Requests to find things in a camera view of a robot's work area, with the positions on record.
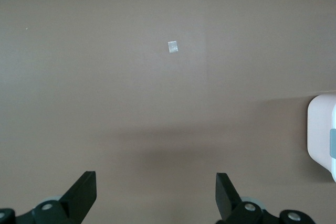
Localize white box lid grey clips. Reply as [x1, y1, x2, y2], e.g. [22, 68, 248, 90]
[329, 100, 336, 183]

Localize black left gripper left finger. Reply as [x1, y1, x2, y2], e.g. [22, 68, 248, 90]
[0, 170, 97, 224]

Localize small square tape piece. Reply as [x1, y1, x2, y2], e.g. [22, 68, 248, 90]
[167, 40, 178, 54]

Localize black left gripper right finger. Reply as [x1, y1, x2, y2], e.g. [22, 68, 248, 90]
[215, 173, 314, 224]

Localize pale pink box base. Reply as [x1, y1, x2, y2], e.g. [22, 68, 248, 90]
[306, 94, 333, 176]

